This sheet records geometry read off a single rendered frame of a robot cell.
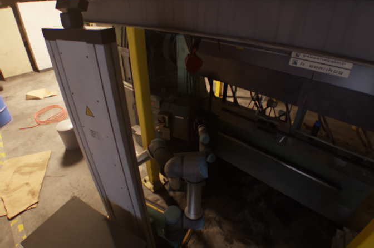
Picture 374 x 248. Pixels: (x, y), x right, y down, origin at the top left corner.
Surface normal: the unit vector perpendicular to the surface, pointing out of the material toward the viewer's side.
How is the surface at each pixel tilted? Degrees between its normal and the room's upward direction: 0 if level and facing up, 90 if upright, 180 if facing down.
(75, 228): 0
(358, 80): 78
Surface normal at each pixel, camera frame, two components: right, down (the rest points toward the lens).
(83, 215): 0.00, -0.87
